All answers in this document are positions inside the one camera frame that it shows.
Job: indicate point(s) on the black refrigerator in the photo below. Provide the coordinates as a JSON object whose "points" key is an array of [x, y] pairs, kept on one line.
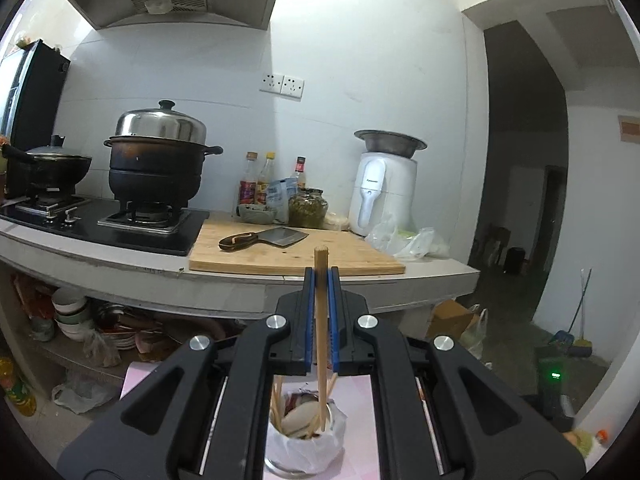
{"points": [[40, 100]]}

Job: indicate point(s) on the red cap sauce bottle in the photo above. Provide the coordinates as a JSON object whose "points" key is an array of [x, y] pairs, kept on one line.
{"points": [[299, 170]]}

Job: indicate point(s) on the steel pot lid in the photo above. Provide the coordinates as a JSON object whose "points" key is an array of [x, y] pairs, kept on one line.
{"points": [[160, 125]]}

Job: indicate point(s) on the yellow cooking oil bottle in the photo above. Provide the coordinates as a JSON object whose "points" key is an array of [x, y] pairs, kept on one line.
{"points": [[17, 390]]}

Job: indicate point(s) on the crumpled clear plastic bag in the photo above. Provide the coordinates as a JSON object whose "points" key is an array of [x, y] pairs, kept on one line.
{"points": [[410, 242]]}

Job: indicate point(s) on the white air fryer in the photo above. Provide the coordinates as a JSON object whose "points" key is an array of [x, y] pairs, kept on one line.
{"points": [[390, 190]]}

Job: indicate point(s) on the blue dustpan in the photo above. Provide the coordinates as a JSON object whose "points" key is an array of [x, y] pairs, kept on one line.
{"points": [[561, 338]]}

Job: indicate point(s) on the wooden cutting board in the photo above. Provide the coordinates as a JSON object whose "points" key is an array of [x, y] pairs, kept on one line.
{"points": [[250, 260]]}

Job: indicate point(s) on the glass pickle jar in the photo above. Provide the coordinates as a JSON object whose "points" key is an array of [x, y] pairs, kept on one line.
{"points": [[307, 210]]}

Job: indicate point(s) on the broom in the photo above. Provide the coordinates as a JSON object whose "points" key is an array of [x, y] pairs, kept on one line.
{"points": [[582, 347]]}

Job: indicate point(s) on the stack of ceramic bowls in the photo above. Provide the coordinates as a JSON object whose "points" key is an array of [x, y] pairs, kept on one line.
{"points": [[72, 315]]}

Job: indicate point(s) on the steel wok lid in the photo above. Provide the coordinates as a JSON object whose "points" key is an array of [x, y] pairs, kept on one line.
{"points": [[52, 150]]}

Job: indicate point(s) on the white floor plastic bag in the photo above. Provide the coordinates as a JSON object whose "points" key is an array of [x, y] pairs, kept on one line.
{"points": [[80, 392]]}

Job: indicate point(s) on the steel cleaver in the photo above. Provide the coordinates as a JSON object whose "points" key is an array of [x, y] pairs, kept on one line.
{"points": [[285, 237]]}

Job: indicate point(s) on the small grey bowl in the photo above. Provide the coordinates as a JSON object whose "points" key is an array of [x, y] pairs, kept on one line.
{"points": [[255, 214]]}

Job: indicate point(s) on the white plastic bag liner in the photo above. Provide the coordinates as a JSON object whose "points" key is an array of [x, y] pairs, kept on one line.
{"points": [[335, 430]]}

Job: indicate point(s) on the black wok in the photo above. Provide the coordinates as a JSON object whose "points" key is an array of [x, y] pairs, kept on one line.
{"points": [[50, 170]]}

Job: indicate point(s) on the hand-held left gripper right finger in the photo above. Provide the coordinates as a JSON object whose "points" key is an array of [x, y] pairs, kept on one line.
{"points": [[334, 320]]}

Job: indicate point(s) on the white ceramic spoon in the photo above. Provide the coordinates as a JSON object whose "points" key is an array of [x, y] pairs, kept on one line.
{"points": [[300, 417]]}

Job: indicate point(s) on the concrete kitchen counter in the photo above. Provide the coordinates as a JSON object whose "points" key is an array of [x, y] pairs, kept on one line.
{"points": [[150, 280]]}

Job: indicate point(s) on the steel basin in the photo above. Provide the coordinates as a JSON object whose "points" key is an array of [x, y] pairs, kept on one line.
{"points": [[390, 142]]}

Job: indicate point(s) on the cardboard box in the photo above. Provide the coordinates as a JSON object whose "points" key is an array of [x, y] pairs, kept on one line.
{"points": [[447, 320]]}

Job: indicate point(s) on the single wooden chopstick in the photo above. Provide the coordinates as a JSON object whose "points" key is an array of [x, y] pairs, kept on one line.
{"points": [[320, 265]]}

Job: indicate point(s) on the black stockpot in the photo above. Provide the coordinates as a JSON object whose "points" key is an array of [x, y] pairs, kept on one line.
{"points": [[155, 170]]}

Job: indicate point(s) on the white wall socket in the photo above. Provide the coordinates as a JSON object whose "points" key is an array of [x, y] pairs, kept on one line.
{"points": [[292, 87], [270, 83]]}

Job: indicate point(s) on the bunch of wooden chopsticks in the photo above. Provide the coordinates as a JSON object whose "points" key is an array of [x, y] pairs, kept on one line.
{"points": [[276, 400]]}

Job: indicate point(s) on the black trash bin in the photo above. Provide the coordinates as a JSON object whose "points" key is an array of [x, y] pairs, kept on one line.
{"points": [[515, 262]]}

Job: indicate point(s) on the blue seasoning packet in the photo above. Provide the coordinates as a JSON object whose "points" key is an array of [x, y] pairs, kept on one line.
{"points": [[280, 200]]}

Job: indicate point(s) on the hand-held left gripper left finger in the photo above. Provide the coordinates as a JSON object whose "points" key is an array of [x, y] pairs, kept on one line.
{"points": [[310, 320]]}

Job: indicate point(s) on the translucent plastic bag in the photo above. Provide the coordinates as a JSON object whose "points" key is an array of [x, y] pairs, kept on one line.
{"points": [[475, 332]]}

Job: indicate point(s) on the black gas stove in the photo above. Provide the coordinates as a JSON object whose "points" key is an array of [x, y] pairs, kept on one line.
{"points": [[110, 230]]}

